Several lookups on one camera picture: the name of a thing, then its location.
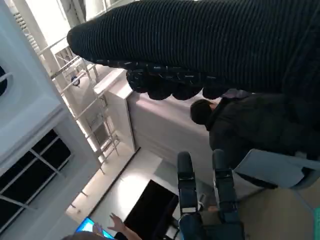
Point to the black left hand blue tape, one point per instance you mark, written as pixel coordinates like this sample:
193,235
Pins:
225,195

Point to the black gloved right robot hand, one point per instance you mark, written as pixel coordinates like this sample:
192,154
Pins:
200,42

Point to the grey mesh office chair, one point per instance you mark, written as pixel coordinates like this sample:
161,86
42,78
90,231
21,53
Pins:
270,170

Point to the person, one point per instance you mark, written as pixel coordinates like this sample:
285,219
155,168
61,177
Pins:
250,125
117,223

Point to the black monitor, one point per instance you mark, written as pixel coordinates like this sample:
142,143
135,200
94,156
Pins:
150,205

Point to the green cutting mat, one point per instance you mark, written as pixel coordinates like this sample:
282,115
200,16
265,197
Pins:
316,225

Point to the tall white cabinet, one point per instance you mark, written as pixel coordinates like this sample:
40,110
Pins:
117,112

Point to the blue lit screen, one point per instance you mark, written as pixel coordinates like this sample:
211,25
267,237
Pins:
87,226

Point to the white louvred vent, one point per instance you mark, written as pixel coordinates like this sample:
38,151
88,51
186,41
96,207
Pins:
25,30

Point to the dark window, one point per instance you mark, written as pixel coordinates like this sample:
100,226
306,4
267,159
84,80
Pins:
30,180

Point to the white scaffold frame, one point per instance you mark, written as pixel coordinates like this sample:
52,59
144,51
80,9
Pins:
87,120

